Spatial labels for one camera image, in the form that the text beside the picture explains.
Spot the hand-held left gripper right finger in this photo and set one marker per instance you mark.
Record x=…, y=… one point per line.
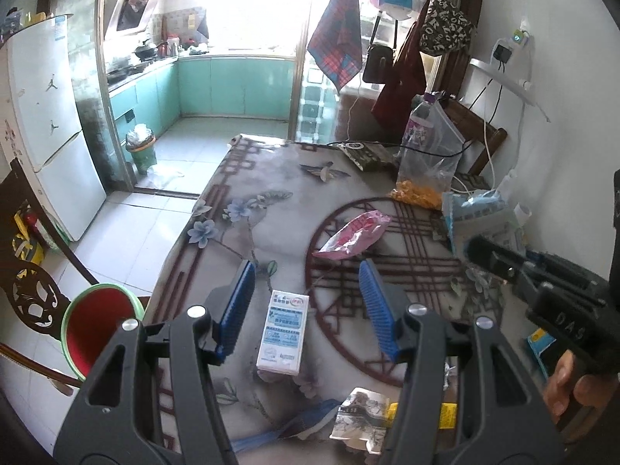
x=380, y=315

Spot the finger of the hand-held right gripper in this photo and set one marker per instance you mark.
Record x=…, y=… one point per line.
x=552, y=259
x=489, y=256

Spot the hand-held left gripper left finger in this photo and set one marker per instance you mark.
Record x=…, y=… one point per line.
x=235, y=310

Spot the blue white plastic package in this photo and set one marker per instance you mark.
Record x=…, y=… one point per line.
x=477, y=213

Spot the white blue medicine box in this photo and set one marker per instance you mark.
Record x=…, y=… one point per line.
x=283, y=334

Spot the red bucket with green rim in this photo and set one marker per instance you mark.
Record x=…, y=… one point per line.
x=97, y=334

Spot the black shoulder bag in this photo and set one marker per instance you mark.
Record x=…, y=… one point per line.
x=377, y=64

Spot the person's right hand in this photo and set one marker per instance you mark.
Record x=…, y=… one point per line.
x=566, y=387

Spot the pink plastic wrapper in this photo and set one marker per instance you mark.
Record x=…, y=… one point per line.
x=353, y=237

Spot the zip bag of orange snacks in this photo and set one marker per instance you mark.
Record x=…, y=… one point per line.
x=426, y=189

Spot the floral printed tablecloth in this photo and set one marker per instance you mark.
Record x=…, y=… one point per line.
x=271, y=223

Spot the landscape print cigarette pack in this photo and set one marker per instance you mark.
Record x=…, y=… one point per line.
x=361, y=416

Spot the yellow star print packet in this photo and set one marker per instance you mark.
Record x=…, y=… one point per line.
x=448, y=416

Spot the plain back wooden chair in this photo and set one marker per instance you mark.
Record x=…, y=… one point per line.
x=477, y=131

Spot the blue face mask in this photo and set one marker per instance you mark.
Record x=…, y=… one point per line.
x=290, y=428

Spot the purple label plastic bottle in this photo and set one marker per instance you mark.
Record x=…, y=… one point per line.
x=416, y=128

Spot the black remote-like device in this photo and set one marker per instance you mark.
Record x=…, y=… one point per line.
x=368, y=157

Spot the white desk lamp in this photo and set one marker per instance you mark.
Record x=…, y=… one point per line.
x=508, y=85

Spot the green kitchen waste bin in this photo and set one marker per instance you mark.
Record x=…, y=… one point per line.
x=142, y=152

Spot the dark red garment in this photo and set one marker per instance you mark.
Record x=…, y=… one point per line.
x=402, y=87

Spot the carved dark wooden chair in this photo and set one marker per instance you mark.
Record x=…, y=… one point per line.
x=34, y=300

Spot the black power adapter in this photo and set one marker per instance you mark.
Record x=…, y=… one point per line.
x=501, y=53

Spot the teal kitchen base cabinets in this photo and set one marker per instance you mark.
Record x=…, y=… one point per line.
x=232, y=85

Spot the letter print cloth bag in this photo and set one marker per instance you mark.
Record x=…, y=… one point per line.
x=443, y=26

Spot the plaid hanging towel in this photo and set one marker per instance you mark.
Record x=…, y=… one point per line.
x=336, y=43

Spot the white refrigerator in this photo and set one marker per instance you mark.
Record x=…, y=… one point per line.
x=48, y=121

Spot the black wok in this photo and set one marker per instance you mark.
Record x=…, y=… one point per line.
x=144, y=49

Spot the steel range hood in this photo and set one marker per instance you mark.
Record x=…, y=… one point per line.
x=133, y=12

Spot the white wall charger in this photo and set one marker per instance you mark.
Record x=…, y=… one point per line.
x=513, y=43

